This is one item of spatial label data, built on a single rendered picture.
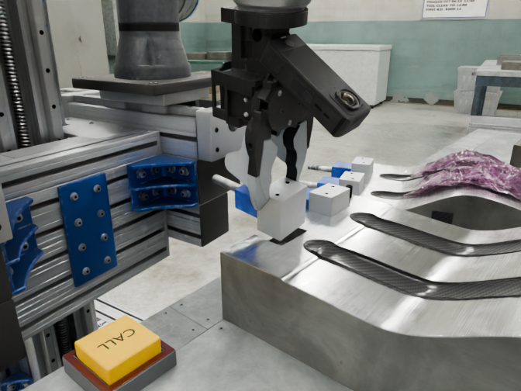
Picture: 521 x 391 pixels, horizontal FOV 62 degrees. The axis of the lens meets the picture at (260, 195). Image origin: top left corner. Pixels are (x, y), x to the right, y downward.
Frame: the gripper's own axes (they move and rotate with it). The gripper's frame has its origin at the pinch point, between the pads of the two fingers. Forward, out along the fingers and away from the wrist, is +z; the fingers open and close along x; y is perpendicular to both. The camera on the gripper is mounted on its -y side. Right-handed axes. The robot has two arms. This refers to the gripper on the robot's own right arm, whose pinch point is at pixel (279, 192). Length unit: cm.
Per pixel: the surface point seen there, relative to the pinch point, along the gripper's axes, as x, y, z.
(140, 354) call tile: 21.2, 0.0, 8.6
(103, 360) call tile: 24.1, 1.5, 7.8
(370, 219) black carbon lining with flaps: -11.5, -7.0, 6.5
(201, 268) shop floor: -76, 102, 121
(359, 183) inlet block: -25.5, 1.9, 10.6
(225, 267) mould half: 8.8, 0.5, 6.1
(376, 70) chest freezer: -583, 257, 155
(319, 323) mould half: 8.8, -12.1, 5.8
